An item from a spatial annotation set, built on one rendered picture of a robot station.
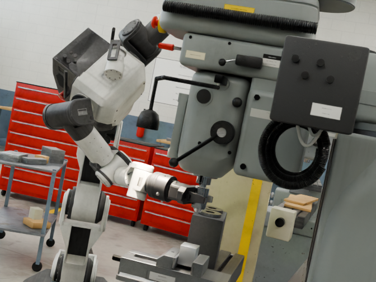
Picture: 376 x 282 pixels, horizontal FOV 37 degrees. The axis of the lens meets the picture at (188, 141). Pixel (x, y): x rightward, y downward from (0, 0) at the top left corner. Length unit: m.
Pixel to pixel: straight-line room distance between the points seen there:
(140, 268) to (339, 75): 0.87
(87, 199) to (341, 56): 1.37
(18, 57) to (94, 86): 10.57
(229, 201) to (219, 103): 1.90
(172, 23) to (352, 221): 0.77
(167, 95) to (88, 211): 8.88
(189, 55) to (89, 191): 0.94
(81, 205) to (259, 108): 1.05
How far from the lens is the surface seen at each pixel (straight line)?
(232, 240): 3.56
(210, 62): 1.66
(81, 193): 2.40
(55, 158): 4.98
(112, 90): 2.04
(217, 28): 1.66
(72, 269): 2.57
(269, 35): 1.64
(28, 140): 7.20
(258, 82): 1.64
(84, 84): 2.05
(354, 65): 1.37
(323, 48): 1.38
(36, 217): 4.87
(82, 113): 1.99
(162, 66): 11.27
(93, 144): 2.05
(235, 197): 3.51
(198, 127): 1.68
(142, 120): 1.77
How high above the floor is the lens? 1.50
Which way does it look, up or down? 3 degrees down
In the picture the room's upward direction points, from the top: 11 degrees clockwise
